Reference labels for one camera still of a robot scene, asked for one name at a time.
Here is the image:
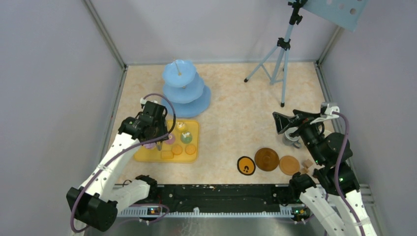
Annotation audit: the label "grey mug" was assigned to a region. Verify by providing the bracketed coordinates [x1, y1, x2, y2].
[282, 127, 302, 149]

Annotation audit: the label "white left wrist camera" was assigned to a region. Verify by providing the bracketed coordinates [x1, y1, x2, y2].
[140, 97, 158, 105]

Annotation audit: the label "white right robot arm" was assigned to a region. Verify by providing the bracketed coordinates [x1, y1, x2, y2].
[272, 109, 377, 236]

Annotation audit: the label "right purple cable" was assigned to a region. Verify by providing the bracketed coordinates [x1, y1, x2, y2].
[326, 112, 367, 236]

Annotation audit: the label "light blue perforated panel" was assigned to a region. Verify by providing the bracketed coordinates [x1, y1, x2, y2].
[302, 0, 368, 32]

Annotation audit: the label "wooden sugar cubes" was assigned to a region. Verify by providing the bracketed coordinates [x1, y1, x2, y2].
[300, 159, 314, 174]

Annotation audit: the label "yellow serving tray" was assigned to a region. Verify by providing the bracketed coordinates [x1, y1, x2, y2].
[133, 119, 200, 163]

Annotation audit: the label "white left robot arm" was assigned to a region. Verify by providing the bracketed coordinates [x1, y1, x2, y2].
[66, 100, 169, 232]

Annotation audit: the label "dark brown wooden saucer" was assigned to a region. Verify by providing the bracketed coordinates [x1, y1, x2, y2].
[254, 147, 280, 172]

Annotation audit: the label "green cupcake with topping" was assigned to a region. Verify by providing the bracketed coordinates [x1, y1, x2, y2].
[180, 131, 193, 144]

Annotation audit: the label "blue three-tier cake stand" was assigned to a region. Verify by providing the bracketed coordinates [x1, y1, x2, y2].
[161, 59, 211, 118]

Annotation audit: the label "round orange cookie left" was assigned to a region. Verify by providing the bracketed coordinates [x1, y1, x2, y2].
[171, 145, 183, 155]

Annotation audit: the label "purple donut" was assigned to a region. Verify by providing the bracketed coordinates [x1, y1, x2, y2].
[143, 143, 157, 149]

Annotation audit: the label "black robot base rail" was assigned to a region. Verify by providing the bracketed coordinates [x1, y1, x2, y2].
[135, 184, 301, 206]

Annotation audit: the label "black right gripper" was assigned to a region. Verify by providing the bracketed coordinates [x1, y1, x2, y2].
[272, 109, 325, 164]

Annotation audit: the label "pink flower donut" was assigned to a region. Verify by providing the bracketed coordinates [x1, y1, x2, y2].
[164, 134, 176, 145]

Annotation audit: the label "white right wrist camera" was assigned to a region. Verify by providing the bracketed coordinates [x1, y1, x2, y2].
[320, 102, 340, 117]

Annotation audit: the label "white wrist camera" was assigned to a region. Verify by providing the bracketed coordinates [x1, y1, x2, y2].
[140, 97, 158, 105]
[320, 102, 340, 117]

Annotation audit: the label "yellow cupcake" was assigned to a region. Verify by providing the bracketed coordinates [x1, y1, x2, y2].
[176, 121, 187, 132]

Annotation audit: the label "light brown wooden coaster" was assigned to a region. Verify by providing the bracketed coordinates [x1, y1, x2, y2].
[279, 155, 300, 176]

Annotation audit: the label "black and yellow round coaster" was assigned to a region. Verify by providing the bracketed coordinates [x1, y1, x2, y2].
[237, 156, 256, 176]

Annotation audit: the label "light blue tripod stand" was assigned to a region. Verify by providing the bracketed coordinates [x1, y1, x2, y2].
[244, 0, 308, 108]

